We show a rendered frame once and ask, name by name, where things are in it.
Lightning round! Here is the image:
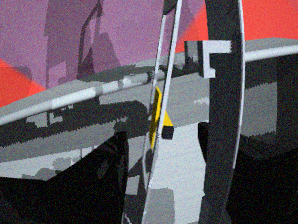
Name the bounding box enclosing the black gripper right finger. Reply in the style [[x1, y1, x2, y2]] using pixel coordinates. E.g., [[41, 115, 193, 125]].
[[197, 121, 298, 224]]

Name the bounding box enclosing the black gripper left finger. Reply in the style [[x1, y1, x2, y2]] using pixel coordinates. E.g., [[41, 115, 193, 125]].
[[0, 131, 129, 224]]

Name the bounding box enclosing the dark grey rectangular tray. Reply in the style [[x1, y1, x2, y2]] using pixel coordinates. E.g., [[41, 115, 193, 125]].
[[0, 37, 298, 224]]

